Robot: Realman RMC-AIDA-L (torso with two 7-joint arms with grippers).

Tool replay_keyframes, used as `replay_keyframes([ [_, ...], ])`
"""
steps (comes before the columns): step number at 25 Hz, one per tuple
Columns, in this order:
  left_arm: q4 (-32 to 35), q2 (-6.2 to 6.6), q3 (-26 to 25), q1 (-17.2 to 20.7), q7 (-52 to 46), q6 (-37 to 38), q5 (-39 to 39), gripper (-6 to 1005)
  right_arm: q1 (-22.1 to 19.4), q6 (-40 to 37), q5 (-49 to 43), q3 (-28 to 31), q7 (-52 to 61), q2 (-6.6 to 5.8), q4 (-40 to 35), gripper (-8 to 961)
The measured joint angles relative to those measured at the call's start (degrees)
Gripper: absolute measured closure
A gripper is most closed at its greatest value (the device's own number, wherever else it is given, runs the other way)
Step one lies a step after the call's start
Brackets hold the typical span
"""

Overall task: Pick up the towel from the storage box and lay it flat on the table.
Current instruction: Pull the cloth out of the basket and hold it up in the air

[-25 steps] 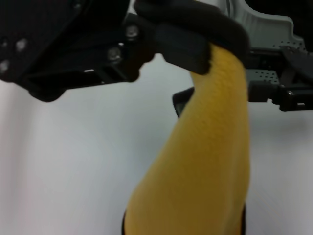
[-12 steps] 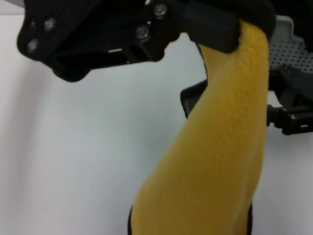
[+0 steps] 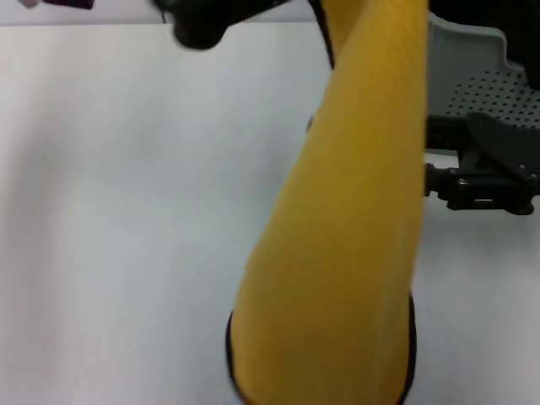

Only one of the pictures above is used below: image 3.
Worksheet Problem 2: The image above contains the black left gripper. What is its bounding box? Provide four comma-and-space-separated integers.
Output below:
151, 0, 293, 51

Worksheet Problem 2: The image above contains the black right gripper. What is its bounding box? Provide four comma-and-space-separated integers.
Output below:
424, 112, 540, 216

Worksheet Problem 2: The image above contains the yellow towel with black trim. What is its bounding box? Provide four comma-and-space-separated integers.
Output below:
225, 0, 429, 405

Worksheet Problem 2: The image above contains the grey perforated storage basket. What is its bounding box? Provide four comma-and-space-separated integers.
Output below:
425, 12, 540, 153

